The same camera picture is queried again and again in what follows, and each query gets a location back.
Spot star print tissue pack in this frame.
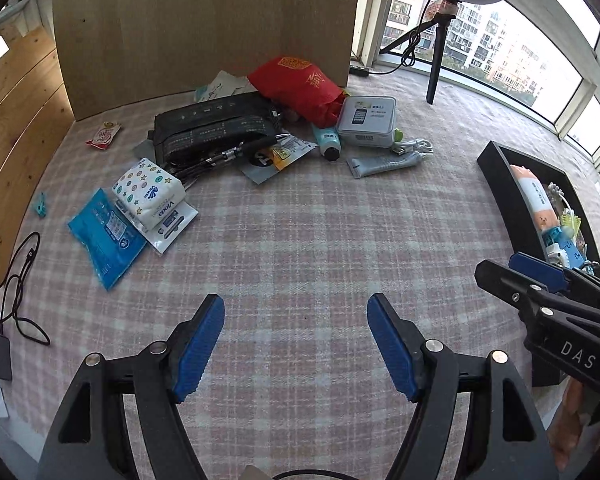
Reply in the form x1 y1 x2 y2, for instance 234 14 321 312
111 157 187 222

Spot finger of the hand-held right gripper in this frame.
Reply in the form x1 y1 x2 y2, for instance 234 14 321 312
474 259 600 328
508 251 600 306

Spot black silver pen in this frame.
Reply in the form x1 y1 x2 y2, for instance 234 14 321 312
167 132 291 178

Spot grey squeeze tube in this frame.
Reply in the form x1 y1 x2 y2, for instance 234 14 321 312
346 152 423 180

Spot black power cable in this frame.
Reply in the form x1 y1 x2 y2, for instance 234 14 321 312
367 0 441 77

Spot silver yellow foil packet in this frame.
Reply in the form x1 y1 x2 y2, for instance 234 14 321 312
240 135 318 186

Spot white window frame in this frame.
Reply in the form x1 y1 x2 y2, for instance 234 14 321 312
350 0 600 201

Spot orange white tissue pack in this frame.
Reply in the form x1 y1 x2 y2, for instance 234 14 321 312
509 164 556 233

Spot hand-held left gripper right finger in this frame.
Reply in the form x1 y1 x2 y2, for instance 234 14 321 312
366 292 561 480

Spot black tray container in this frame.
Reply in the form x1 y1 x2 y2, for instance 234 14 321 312
476 141 600 388

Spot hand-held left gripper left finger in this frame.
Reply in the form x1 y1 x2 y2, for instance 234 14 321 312
35 294 226 480

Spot light wooden board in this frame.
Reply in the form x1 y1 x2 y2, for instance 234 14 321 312
0 27 77 281

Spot person's right hand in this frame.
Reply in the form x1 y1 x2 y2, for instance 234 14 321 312
547 377 600 472

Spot grey bobble flower white stems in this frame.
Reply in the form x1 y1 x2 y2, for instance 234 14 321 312
545 182 568 211

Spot black pencil case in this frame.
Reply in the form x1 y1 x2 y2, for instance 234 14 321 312
147 91 286 171

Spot blue wet wipe packet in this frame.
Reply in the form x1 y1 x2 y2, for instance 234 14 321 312
67 187 147 292

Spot white printed paper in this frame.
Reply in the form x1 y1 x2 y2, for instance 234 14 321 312
194 70 255 103

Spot white flat sachet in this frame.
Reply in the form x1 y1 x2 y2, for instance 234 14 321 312
140 200 199 255

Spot light blue bottle black cap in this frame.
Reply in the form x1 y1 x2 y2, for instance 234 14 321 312
312 122 343 162

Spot red fabric bag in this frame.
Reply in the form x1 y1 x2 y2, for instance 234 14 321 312
246 56 350 129

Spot white usb cable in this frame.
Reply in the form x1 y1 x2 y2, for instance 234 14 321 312
391 137 436 158

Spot red white sachet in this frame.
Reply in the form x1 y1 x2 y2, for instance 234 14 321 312
85 121 122 152

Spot black tripod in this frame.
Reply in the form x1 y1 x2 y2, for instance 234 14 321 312
379 0 458 106

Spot white grey product box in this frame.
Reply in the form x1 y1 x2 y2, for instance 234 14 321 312
336 96 397 148

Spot brown cardboard board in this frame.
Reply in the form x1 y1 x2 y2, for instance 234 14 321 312
52 0 363 122

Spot light blue plastic box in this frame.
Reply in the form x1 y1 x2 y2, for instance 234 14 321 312
542 227 586 268

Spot thin black cable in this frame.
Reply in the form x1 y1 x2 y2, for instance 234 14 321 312
0 231 52 347

